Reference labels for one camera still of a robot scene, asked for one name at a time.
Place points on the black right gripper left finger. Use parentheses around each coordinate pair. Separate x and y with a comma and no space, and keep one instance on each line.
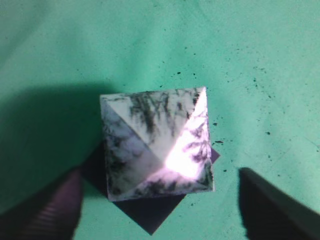
(51,214)

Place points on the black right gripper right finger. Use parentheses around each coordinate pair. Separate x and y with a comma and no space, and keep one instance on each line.
(267,213)

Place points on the white marbled square pyramid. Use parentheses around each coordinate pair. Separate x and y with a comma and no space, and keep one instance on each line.
(157,143)

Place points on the green table cloth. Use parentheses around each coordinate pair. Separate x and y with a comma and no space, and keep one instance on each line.
(258,59)

